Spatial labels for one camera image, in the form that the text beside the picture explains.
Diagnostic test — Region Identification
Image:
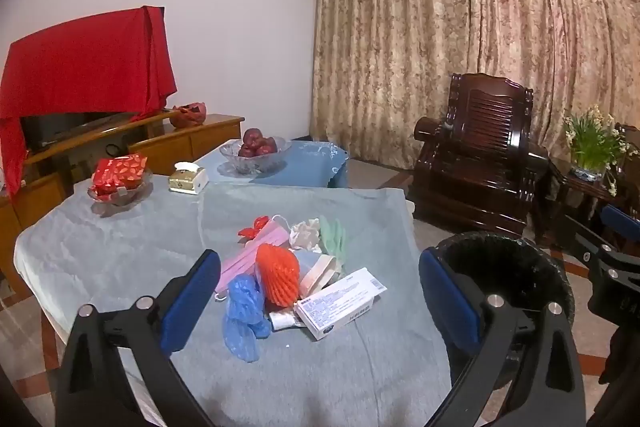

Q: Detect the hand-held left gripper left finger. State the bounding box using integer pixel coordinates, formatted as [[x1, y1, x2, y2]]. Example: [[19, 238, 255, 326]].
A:
[[55, 249, 223, 427]]

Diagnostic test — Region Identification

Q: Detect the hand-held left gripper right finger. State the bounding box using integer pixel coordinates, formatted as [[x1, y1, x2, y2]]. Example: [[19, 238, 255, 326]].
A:
[[419, 248, 587, 427]]

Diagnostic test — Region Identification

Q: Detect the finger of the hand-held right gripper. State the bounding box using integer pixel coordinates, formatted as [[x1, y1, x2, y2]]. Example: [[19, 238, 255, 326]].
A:
[[564, 205, 640, 267]]

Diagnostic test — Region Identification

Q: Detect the blue plastic shoe cover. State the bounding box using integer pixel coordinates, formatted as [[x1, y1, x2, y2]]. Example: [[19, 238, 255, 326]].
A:
[[222, 273, 272, 363]]

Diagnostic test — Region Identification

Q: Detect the pink face mask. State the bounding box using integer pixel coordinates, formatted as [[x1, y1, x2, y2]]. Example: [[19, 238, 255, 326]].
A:
[[215, 214, 296, 300]]

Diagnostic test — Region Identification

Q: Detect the black lined waste bin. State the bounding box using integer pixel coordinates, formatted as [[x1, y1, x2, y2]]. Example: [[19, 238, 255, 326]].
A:
[[432, 231, 576, 408]]

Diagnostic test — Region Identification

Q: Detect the orange foam fruit net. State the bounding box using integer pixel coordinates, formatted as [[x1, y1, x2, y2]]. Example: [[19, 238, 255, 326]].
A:
[[255, 243, 301, 309]]

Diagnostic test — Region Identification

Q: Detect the silver tube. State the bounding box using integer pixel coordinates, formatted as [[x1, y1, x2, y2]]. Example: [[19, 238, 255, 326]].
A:
[[270, 311, 303, 332]]

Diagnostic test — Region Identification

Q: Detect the red plastic bag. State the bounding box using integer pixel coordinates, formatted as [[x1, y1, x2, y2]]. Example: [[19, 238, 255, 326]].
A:
[[237, 216, 273, 240]]

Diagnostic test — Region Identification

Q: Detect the white medicine box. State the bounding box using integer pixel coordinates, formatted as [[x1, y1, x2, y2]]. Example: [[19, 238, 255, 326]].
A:
[[292, 268, 388, 341]]

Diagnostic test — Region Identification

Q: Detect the green rubber glove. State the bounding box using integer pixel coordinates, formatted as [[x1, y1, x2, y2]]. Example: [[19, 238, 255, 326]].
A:
[[319, 216, 347, 258]]

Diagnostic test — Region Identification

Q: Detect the dark wooden side table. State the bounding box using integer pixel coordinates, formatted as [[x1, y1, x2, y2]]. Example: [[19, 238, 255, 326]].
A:
[[532, 154, 640, 253]]

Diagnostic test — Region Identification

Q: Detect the grey tablecloth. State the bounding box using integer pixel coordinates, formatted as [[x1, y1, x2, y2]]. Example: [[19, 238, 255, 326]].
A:
[[14, 181, 453, 427]]

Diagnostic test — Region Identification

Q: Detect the potted flowering plant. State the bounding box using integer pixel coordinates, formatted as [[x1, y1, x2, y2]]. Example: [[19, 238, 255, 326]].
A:
[[562, 104, 640, 198]]

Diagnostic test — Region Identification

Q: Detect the gold and white tissue box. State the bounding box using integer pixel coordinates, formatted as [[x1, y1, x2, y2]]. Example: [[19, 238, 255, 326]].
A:
[[168, 162, 209, 195]]

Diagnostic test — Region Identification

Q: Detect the glass fruit bowl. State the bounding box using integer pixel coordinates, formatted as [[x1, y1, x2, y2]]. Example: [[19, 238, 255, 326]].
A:
[[219, 137, 292, 178]]

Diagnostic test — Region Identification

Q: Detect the red patterned gift packet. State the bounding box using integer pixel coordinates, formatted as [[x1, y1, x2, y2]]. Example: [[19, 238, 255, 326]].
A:
[[91, 153, 150, 196]]

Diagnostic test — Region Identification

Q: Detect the dark wooden armchair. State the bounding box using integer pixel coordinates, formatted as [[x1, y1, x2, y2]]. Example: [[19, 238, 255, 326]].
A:
[[412, 73, 551, 238]]

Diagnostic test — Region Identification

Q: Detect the wooden television cabinet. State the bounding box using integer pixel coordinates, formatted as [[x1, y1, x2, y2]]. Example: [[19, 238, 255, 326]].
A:
[[0, 109, 247, 298]]

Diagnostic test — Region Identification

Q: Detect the dark red crumpled bag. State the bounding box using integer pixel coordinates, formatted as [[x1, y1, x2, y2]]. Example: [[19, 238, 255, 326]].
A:
[[169, 102, 208, 128]]

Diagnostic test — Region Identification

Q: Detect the black television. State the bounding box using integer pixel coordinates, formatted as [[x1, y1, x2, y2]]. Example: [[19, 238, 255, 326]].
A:
[[20, 111, 136, 152]]

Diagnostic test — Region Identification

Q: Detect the beige floral curtain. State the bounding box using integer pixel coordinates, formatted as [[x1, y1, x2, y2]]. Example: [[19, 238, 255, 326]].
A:
[[310, 0, 640, 170]]

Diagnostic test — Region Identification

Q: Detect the red cloth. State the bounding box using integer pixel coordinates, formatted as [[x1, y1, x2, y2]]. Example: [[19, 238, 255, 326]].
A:
[[0, 6, 178, 200]]

